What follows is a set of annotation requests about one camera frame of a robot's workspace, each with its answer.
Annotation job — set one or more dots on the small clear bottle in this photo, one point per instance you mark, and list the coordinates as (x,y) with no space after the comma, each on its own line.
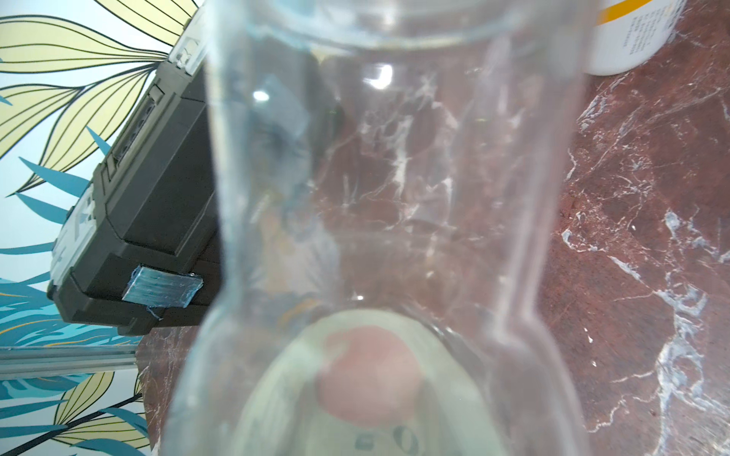
(388,174)

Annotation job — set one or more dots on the large white label bottle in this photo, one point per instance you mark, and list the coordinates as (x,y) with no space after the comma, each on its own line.
(629,32)

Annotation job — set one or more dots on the black plastic toolbox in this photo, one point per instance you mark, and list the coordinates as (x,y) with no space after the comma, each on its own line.
(141,248)

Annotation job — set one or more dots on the left aluminium corner post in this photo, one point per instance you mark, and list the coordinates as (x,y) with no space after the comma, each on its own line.
(36,362)

